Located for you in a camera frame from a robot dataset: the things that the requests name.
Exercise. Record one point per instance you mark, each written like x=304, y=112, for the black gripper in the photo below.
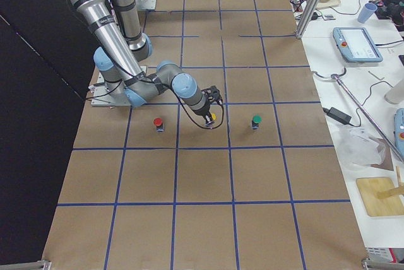
x=203, y=114

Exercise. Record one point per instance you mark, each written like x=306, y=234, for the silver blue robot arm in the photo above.
x=116, y=25

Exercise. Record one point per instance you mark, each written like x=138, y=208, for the red push button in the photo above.
x=159, y=124

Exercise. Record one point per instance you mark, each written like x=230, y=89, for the green push button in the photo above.
x=255, y=121

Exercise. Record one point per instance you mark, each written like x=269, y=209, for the brown paper table cover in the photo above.
x=230, y=198

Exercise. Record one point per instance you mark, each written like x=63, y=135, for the black power adapter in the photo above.
x=337, y=115

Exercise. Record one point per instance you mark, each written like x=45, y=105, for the silver metal rod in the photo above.
x=338, y=78

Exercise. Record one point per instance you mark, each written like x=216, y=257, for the clear plastic bag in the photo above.
x=356, y=146

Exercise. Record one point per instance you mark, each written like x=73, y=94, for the blue teach pendant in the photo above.
x=399, y=130
x=356, y=45

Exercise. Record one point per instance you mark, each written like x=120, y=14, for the light blue plastic cup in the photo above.
x=366, y=12

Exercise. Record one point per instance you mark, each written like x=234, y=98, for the wooden cutting board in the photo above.
x=380, y=196

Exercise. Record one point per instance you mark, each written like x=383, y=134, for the black red controller device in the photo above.
x=390, y=9

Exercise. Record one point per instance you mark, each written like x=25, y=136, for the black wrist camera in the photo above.
x=214, y=93

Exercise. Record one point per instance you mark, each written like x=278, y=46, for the aluminium frame post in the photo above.
x=312, y=2

